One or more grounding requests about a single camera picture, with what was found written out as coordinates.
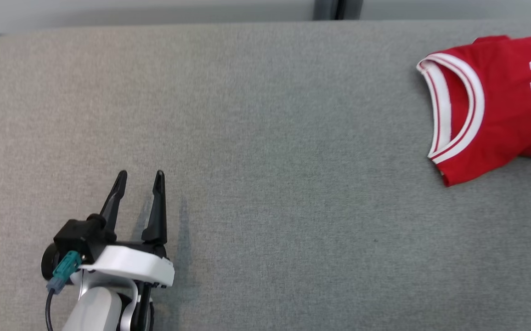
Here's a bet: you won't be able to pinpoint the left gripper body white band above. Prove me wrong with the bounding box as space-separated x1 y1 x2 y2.
79 239 175 331

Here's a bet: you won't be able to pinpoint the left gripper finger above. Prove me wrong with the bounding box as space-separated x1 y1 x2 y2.
141 170 168 245
99 170 128 230

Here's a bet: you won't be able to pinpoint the red shirt white sleeves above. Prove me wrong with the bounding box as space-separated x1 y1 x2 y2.
416 31 531 188

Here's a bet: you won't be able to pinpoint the teal connector black cable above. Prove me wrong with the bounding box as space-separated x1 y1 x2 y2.
45 251 83 331

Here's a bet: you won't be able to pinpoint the grey partition post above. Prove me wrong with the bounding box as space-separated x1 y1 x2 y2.
314 0 365 21

